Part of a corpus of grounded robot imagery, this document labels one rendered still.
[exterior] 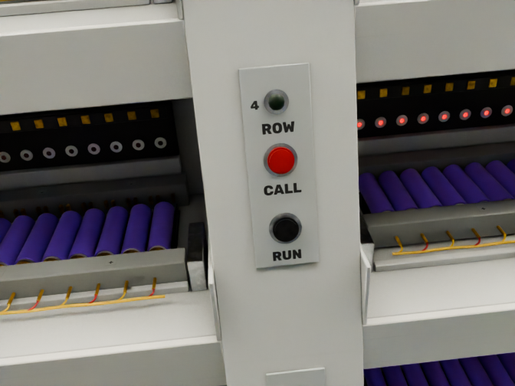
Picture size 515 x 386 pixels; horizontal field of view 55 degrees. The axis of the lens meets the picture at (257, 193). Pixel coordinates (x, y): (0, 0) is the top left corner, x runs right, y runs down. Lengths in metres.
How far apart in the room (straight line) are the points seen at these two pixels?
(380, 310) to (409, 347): 0.03
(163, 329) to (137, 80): 0.17
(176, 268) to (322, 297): 0.11
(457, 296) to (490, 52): 0.16
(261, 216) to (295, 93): 0.08
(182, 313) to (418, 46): 0.23
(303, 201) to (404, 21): 0.12
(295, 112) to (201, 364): 0.18
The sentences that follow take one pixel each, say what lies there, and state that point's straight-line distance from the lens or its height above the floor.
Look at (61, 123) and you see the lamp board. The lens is 0.48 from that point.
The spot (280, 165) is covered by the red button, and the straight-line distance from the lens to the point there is 0.29.
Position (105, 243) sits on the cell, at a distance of 0.41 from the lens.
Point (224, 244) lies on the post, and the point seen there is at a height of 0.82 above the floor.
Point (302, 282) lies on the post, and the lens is 0.33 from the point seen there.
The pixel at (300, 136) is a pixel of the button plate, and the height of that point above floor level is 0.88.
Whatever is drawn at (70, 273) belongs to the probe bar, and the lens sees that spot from 0.39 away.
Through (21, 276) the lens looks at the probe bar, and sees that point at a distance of 0.40.
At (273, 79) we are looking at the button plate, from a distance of 0.29.
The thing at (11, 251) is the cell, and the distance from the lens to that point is 0.44.
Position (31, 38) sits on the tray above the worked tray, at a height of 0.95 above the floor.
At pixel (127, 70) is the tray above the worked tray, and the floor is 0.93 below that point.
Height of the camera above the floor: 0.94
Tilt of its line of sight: 16 degrees down
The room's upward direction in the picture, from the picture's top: 5 degrees counter-clockwise
